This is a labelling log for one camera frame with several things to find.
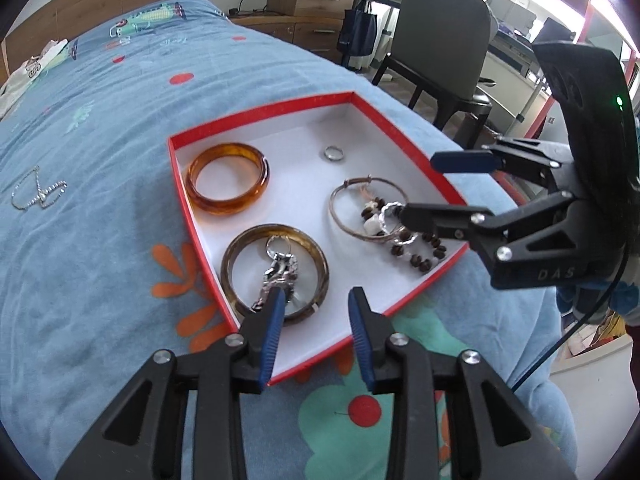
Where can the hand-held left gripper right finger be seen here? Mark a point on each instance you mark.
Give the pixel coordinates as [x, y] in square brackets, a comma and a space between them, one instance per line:
[360, 340]

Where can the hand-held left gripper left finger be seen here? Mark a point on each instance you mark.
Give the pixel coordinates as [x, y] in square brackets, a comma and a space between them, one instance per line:
[272, 330]

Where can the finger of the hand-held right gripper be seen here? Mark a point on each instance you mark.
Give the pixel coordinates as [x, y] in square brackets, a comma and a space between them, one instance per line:
[460, 161]
[435, 217]

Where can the twisted silver hoop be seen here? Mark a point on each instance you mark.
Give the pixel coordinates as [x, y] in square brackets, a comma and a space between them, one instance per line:
[290, 242]
[382, 217]

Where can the silver charm pendant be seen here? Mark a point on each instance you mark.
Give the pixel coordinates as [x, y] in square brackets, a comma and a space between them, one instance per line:
[280, 267]

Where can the thin silver bangle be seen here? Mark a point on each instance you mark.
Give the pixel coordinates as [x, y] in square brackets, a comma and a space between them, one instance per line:
[332, 210]

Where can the amber resin bangle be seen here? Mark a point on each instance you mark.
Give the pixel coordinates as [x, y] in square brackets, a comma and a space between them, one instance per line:
[225, 207]

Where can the red jewelry box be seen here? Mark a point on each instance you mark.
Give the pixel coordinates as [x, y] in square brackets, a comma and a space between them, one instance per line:
[300, 180]

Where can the person's right forearm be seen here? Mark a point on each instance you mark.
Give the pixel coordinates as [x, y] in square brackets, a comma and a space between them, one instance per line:
[590, 297]

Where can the dark brown bangle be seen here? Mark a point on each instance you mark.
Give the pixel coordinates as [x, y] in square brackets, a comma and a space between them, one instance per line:
[275, 229]

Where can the grey office chair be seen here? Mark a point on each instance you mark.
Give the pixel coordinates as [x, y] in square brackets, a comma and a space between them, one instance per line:
[440, 35]

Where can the dark tote bag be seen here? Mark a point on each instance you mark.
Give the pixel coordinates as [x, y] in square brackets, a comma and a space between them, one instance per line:
[357, 30]

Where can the wooden dresser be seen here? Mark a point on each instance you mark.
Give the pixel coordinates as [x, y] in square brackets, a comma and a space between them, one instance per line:
[310, 5]

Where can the printed blue blanket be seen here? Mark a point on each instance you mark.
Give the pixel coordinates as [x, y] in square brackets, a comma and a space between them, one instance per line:
[100, 135]

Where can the white garment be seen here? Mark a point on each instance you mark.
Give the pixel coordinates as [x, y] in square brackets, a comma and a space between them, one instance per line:
[25, 80]

